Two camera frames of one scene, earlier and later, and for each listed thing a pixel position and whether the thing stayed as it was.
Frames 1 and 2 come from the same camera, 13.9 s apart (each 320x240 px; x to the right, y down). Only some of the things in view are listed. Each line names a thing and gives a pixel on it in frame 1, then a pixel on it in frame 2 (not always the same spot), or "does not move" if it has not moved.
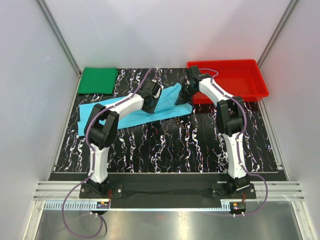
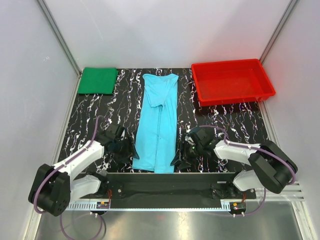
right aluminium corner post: [286, 15] does not move
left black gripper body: [150, 110] → [120, 150]
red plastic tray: [241, 77] does not move
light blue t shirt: [173, 100] → [155, 149]
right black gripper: [182, 99] → [178, 156]
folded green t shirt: [97, 80] does not move
